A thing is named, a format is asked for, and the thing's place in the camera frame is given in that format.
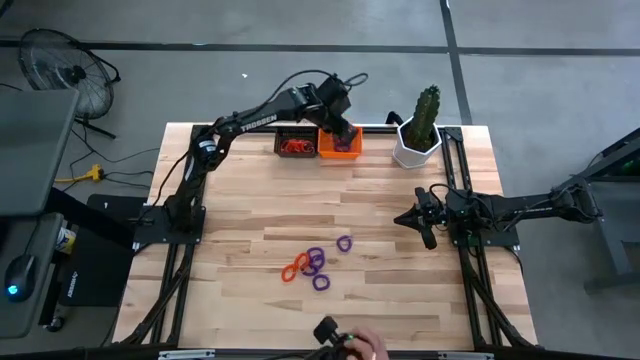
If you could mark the small printed can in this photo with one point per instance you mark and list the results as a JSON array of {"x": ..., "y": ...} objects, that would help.
[{"x": 65, "y": 241}]

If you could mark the dark plastic basket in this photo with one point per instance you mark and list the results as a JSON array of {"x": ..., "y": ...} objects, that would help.
[{"x": 276, "y": 150}]

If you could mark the black floor fan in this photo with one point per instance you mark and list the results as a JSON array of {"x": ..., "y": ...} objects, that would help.
[{"x": 65, "y": 75}]

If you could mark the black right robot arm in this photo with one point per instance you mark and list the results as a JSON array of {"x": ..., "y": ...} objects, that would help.
[{"x": 530, "y": 207}]

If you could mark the grey desk panel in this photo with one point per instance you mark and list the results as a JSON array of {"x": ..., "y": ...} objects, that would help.
[{"x": 35, "y": 150}]

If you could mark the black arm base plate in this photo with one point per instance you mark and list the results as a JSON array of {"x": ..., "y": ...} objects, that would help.
[
  {"x": 495, "y": 240},
  {"x": 150, "y": 227}
]

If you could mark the orange plastic basket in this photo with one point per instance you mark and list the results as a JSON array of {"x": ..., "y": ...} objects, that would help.
[{"x": 327, "y": 150}]

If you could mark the person's hand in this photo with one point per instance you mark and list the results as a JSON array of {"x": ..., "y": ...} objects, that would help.
[{"x": 370, "y": 345}]

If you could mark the grey rounded desk top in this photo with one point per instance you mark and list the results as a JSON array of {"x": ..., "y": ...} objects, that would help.
[{"x": 47, "y": 280}]

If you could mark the black computer mouse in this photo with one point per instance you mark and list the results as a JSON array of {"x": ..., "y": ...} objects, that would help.
[{"x": 20, "y": 275}]

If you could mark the black caster wheel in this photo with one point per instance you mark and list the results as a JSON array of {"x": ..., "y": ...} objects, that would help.
[{"x": 54, "y": 323}]

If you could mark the tall green cactus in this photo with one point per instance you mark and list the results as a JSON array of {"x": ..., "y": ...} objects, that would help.
[{"x": 425, "y": 115}]

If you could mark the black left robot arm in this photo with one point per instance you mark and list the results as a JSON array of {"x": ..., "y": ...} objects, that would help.
[{"x": 257, "y": 122}]

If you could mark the white plant pot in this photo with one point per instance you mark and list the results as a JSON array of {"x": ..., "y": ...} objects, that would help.
[{"x": 415, "y": 160}]

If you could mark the black desk beam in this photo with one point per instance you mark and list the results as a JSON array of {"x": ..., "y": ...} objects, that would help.
[{"x": 85, "y": 216}]

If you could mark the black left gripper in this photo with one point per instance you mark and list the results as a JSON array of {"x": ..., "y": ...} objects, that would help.
[{"x": 339, "y": 124}]

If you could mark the black aluminium rig frame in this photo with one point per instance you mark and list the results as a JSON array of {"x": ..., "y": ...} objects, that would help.
[{"x": 451, "y": 134}]

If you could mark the black metal stand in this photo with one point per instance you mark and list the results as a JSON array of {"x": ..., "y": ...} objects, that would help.
[{"x": 612, "y": 250}]

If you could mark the white metal bracket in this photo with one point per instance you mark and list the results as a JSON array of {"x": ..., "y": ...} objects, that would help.
[
  {"x": 465, "y": 356},
  {"x": 187, "y": 355}
]

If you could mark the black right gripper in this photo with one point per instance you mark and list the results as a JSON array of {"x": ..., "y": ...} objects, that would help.
[{"x": 431, "y": 215}]

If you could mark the yellow power plug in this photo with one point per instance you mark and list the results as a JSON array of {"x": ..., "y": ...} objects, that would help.
[{"x": 92, "y": 173}]

